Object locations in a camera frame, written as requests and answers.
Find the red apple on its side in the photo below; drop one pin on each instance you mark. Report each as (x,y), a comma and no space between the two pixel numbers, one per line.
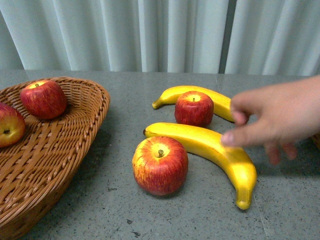
(12,125)

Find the bare human hand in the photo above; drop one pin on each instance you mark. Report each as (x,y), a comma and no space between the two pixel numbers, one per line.
(275,116)

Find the brown wicker basket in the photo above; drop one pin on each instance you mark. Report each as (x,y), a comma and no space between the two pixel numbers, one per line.
(36,171)

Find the yellow banana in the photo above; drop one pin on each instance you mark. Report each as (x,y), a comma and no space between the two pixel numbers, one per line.
(221,102)
(234,161)

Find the large red apple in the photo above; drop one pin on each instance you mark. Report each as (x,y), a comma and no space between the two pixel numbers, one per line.
(160,165)

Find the red apple upright in basket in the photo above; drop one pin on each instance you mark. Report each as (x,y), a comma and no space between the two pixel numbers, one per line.
(44,99)

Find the pale green curtain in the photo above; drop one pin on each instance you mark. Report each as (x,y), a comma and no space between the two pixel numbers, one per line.
(254,37)

